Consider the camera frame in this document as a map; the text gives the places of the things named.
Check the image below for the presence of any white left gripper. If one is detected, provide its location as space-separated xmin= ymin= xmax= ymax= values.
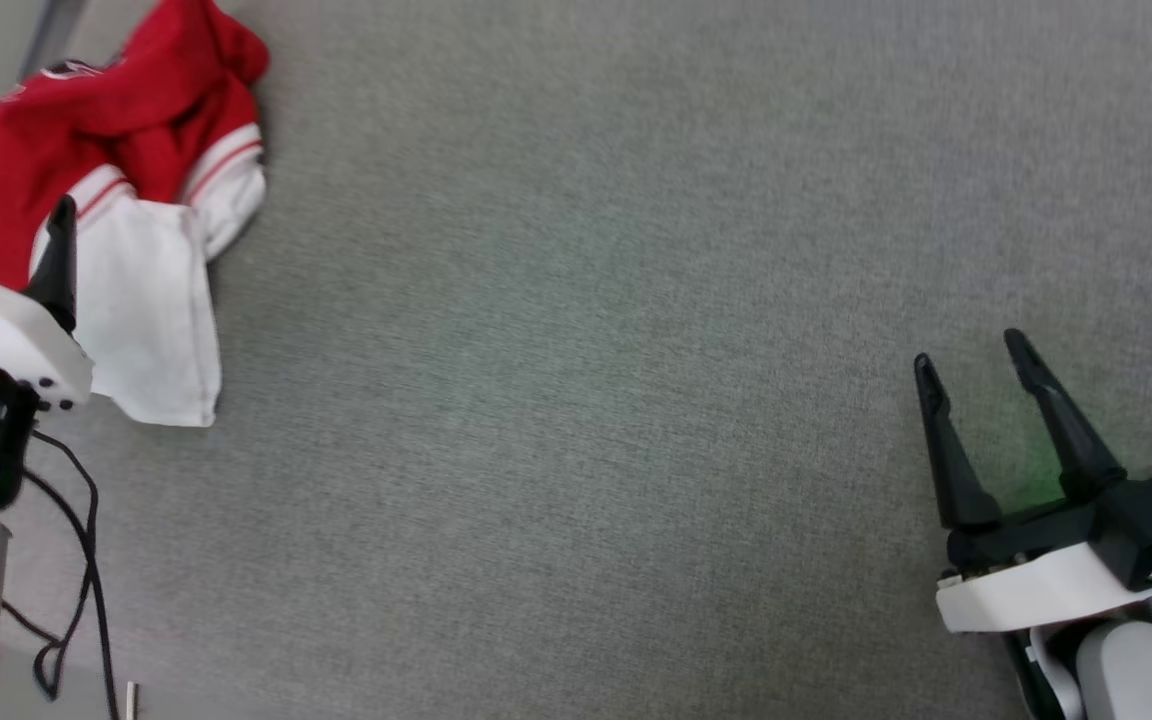
xmin=0 ymin=195 xmax=94 ymax=411

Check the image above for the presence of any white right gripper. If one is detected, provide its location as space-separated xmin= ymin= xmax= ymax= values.
xmin=914 ymin=328 xmax=1152 ymax=633

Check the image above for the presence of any red and white basketball jersey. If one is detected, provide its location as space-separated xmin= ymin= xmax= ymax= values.
xmin=0 ymin=0 xmax=270 ymax=428

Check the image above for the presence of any grey fabric sofa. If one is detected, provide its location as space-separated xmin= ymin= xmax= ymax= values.
xmin=0 ymin=0 xmax=1152 ymax=720

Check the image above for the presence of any thin black looped cable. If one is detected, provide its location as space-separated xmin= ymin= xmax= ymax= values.
xmin=1 ymin=560 xmax=92 ymax=701

